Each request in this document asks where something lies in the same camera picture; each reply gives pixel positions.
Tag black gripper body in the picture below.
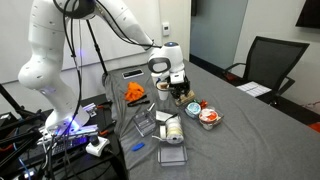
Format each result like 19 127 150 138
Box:
168 81 192 98

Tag flat clear plastic container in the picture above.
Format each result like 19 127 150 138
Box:
156 141 189 167

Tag wooden Merry Christmas sign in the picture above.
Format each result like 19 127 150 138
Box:
175 90 196 106

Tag white paper cup stained inside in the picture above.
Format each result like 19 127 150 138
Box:
156 80 171 102

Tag red and green gift bow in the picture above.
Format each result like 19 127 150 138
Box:
194 98 209 110

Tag white card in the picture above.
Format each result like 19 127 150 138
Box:
155 110 175 123

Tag black and white marker pen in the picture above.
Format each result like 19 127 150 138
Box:
146 102 157 113

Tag black marker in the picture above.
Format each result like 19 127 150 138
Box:
126 97 151 108

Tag clear plastic box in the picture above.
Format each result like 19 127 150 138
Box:
132 110 157 138

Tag orange cloth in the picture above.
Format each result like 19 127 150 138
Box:
123 81 146 103

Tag small blue object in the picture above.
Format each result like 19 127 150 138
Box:
130 142 146 152

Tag white paper sheets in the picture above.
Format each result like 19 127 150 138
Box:
235 80 273 99

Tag grey tablecloth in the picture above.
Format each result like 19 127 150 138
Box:
104 59 320 180

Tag black tripod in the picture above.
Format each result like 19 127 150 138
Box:
85 19 110 76

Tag black office chair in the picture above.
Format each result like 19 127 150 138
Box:
222 35 311 107

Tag white emergency stop button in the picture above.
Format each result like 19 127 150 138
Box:
85 135 111 158

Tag orange plastic bags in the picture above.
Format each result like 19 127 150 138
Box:
307 121 320 134

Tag black stand frames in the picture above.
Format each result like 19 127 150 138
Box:
0 83 46 176

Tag black strap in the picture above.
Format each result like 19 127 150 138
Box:
130 94 149 103

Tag tablet with white frame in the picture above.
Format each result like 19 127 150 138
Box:
121 68 145 80

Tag white wall thermostat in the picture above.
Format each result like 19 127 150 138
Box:
161 21 171 37

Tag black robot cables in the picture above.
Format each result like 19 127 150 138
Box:
52 0 164 180

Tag black wall television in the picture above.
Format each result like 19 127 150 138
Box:
294 0 320 29

